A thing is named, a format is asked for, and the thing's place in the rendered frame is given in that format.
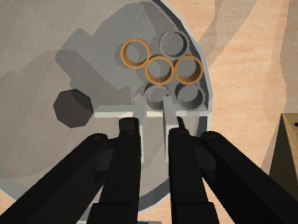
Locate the bronze bushing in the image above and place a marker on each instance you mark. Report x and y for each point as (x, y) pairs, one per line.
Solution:
(162, 80)
(125, 58)
(195, 77)

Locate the grey metal ring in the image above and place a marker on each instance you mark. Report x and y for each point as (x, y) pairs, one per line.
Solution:
(155, 106)
(193, 105)
(184, 50)

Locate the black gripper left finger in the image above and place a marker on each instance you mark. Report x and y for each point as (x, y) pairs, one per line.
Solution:
(63, 194)

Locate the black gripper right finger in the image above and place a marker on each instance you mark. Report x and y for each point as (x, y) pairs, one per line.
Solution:
(246, 192)

